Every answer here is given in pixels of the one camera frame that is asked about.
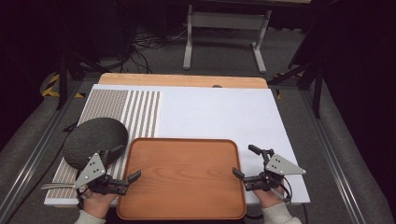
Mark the person's right hand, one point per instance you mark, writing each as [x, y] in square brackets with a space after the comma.
[269, 197]

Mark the person's left hand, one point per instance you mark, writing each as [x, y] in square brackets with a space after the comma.
[98, 203]

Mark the white metal table frame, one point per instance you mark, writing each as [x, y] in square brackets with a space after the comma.
[227, 21]

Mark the white board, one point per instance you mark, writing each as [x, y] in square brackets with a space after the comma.
[218, 115]

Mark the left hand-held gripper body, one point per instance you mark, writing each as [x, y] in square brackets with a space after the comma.
[93, 170]

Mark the brown white striped placemat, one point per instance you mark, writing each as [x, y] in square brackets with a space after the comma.
[112, 105]

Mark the grey aluminium rail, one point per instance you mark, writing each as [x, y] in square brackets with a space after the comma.
[333, 155]
[34, 149]

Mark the brown wooden tray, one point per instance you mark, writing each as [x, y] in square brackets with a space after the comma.
[183, 179]

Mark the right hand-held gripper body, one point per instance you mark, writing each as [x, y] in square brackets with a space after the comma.
[281, 166]

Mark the black metal stand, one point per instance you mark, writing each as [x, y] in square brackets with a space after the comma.
[311, 81]
[67, 74]

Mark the dark round textured mat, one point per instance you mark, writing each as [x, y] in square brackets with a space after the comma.
[93, 140]

